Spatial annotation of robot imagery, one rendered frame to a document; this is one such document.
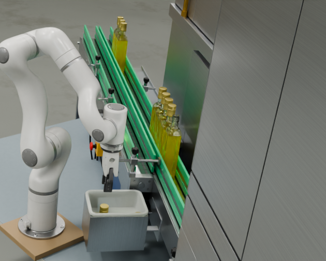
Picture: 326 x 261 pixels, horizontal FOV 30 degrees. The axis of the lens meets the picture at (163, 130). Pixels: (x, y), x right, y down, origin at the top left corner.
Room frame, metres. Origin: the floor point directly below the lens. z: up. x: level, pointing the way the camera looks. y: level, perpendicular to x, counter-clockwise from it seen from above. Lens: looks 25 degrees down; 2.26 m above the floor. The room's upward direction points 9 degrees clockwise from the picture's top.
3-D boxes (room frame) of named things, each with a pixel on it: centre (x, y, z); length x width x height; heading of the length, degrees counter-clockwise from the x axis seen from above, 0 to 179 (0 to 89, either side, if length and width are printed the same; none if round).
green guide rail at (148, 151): (3.00, 0.27, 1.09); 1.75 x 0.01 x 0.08; 17
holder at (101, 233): (1.98, 0.11, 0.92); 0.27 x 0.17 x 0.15; 107
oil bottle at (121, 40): (3.30, 0.30, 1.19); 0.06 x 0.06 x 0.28; 17
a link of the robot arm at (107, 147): (1.97, 0.18, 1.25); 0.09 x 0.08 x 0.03; 16
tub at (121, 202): (1.97, 0.13, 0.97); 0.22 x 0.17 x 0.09; 107
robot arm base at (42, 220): (2.08, 0.44, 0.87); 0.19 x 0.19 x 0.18
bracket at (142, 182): (2.12, 0.06, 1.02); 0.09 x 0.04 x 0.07; 107
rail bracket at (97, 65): (3.11, 0.43, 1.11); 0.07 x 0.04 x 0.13; 107
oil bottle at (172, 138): (2.18, -0.04, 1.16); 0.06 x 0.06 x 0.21; 17
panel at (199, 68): (2.06, -0.22, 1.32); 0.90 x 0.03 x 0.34; 17
